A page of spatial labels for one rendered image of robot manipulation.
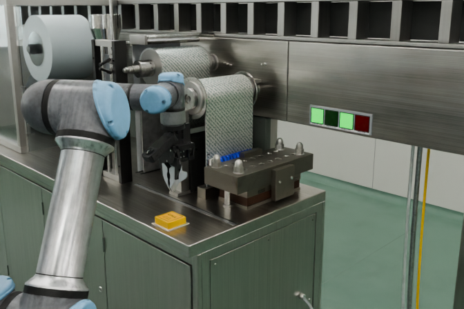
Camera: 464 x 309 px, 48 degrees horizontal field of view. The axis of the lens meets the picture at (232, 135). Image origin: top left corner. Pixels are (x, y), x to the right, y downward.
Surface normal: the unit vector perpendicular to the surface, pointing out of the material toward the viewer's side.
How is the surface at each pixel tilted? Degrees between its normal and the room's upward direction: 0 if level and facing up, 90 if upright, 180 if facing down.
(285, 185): 90
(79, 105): 63
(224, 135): 90
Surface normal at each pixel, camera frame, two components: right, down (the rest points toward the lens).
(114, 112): 0.98, -0.07
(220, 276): 0.70, 0.17
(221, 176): -0.71, 0.17
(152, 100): -0.23, 0.25
